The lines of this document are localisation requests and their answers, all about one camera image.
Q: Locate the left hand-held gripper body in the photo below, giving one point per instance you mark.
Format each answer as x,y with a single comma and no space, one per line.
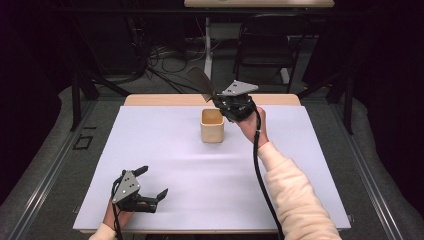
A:
126,188

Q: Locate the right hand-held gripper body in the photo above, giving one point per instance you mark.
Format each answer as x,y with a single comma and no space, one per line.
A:
238,103

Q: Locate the beige square cup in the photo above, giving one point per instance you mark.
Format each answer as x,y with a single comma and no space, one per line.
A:
212,130

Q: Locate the person's right hand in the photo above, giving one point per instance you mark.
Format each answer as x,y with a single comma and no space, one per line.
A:
250,130

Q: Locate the person's left hand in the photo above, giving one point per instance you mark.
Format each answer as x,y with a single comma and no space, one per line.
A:
120,218

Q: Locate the white table mat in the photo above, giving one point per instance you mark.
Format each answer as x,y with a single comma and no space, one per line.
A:
186,180

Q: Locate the white desk leg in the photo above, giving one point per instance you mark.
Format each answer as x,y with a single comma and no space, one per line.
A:
208,50

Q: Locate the white desk foot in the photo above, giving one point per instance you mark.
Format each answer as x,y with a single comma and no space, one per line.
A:
285,76

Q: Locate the wooden table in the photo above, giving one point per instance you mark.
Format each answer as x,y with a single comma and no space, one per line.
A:
160,99

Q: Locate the black folding chair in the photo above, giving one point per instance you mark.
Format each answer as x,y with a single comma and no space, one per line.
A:
266,46

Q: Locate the black tape strip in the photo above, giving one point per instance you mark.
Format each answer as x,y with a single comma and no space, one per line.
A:
90,127

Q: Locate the black metal stand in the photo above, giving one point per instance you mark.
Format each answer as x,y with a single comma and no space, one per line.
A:
348,103
77,100

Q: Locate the grey metal floor rail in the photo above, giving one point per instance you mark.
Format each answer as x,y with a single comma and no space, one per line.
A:
50,180
363,173

